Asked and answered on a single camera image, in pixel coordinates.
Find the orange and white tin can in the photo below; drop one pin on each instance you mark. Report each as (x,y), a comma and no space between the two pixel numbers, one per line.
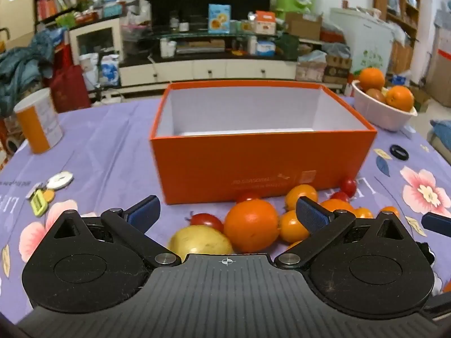
(38,123)

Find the blue padded jacket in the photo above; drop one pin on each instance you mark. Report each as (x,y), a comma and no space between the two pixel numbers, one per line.
(24,63)

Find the white plastic bowl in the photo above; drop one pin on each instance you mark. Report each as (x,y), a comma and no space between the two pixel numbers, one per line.
(380,114)

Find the white chest freezer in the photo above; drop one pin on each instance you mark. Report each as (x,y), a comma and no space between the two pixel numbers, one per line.
(366,42)

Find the dark green bag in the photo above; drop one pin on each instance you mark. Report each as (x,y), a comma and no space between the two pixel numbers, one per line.
(288,46)

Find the white glass-door cabinet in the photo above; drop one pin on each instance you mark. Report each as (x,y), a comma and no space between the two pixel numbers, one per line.
(95,40)

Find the brown open cardboard box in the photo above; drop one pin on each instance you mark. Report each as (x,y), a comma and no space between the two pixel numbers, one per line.
(303,28)

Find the brown printed carton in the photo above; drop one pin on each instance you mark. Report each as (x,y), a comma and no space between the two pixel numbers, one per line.
(336,70)

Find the purple floral tablecloth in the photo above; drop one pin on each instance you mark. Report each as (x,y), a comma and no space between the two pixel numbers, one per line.
(105,148)

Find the large orange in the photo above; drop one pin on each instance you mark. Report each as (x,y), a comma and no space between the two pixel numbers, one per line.
(251,225)

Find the tall cardboard box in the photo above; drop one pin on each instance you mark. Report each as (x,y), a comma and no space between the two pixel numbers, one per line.
(440,67)

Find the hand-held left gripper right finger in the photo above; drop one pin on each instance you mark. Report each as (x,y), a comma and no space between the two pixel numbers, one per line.
(312,214)

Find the white and blue tissue box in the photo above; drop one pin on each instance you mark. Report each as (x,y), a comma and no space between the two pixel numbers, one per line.
(266,48)

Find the white plastic containers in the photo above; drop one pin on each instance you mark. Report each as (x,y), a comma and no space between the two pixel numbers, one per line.
(168,47)

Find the blue cloth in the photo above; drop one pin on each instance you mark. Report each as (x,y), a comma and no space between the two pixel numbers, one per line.
(442,130)

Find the red cherry tomato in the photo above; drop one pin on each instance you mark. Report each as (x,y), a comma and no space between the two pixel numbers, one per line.
(339,196)
(248,196)
(206,220)
(348,186)

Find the white television cabinet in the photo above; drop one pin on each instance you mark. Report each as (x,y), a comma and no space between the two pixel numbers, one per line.
(211,68)

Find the white plastic bag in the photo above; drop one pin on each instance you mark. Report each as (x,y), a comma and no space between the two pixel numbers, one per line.
(88,68)

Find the metal key bunch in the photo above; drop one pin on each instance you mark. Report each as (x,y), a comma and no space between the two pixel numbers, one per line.
(34,187)

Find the red shopping bag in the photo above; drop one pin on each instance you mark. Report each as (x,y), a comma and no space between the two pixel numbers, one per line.
(70,88)

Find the yellow mango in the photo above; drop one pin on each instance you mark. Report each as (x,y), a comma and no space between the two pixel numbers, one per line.
(201,241)

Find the orange round key tag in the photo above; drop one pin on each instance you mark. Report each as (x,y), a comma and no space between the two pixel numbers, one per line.
(49,195)

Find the green key tag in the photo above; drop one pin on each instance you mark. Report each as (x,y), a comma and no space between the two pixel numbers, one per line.
(38,202)

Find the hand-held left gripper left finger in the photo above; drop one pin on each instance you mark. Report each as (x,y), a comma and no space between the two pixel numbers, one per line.
(144,209)

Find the blue snack box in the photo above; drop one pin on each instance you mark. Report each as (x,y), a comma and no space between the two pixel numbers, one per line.
(219,19)

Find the small yellow-green fruit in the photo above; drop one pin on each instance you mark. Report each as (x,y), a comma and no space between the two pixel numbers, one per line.
(385,90)

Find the orange and white carton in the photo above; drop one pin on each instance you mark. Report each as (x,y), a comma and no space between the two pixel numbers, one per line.
(265,24)

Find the pile of small tangerines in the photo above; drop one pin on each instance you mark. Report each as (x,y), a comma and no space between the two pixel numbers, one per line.
(299,195)

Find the pink printed carton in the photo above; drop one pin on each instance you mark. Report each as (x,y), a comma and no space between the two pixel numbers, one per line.
(310,68)

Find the beige standing air conditioner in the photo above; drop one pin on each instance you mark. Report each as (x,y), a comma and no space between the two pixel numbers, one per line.
(17,7)

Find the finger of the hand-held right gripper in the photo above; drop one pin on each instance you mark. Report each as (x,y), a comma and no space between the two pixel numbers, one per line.
(426,252)
(437,221)

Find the white and blue bag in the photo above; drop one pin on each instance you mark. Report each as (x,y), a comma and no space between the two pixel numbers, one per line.
(110,72)

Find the silver media player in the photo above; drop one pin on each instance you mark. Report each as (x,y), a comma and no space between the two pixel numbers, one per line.
(201,47)

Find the orange cardboard box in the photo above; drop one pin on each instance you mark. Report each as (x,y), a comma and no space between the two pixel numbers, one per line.
(246,162)

